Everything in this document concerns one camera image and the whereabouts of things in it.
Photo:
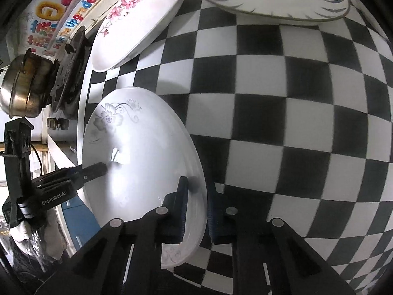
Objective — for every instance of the white grey-flower plate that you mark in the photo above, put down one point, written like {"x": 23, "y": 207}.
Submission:
{"x": 147, "y": 149}

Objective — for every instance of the steel steamer pot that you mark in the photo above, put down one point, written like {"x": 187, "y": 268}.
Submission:
{"x": 27, "y": 84}

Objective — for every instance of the black white checkered mat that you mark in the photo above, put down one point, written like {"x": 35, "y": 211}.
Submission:
{"x": 293, "y": 122}

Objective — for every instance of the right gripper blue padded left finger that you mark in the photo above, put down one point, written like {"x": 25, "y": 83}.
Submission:
{"x": 174, "y": 222}

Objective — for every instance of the black gas stove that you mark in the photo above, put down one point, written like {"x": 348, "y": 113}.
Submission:
{"x": 68, "y": 80}

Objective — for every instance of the white pink-flower plate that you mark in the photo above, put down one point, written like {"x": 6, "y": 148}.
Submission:
{"x": 129, "y": 28}

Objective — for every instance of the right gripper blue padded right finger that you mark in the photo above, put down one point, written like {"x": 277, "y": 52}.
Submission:
{"x": 222, "y": 217}

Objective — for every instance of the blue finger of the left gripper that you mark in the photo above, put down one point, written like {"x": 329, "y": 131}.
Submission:
{"x": 92, "y": 171}

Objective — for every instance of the colourful wall sticker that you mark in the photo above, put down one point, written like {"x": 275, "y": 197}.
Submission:
{"x": 47, "y": 25}

